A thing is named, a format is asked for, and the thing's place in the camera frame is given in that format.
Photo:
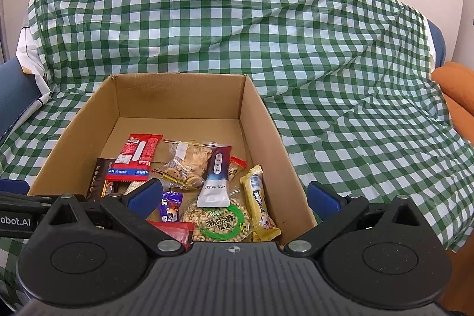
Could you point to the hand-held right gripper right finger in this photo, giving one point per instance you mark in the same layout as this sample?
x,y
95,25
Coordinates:
x,y
326,197

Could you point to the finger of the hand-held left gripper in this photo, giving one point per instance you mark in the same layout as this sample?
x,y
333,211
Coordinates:
x,y
22,199

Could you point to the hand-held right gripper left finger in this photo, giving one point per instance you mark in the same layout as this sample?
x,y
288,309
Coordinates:
x,y
146,195

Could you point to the small purple candy packet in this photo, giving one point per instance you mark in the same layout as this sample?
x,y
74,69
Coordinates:
x,y
170,206

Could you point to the red and blue snack packet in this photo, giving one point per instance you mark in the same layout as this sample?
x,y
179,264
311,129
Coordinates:
x,y
139,153

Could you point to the plain red snack packet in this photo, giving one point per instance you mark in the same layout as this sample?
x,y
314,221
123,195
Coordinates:
x,y
177,231

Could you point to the brown chocolate bar packet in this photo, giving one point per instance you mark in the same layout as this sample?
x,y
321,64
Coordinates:
x,y
98,179

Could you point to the clear bag of crackers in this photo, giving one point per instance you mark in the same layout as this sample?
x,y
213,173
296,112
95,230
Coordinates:
x,y
189,160

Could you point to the yellow snack bar packet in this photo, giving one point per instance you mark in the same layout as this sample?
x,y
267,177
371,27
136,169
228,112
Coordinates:
x,y
259,205

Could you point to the purple and white snack packet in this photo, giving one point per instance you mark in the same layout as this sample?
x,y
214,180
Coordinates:
x,y
216,175

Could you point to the green label peanut bag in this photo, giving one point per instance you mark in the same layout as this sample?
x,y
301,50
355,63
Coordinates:
x,y
218,223

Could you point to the small orange snack packet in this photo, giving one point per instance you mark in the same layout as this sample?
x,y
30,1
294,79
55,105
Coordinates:
x,y
237,168

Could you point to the cardboard box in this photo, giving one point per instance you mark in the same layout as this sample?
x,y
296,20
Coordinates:
x,y
177,97

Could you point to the tan paper piece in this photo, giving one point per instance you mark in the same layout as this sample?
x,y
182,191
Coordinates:
x,y
26,70

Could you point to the white cloth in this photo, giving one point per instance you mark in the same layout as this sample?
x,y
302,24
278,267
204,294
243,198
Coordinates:
x,y
29,49

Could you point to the orange cushion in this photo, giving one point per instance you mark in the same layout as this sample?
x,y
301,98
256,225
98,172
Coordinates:
x,y
459,86

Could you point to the green checked cloth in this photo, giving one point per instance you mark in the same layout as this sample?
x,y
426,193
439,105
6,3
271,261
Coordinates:
x,y
222,5

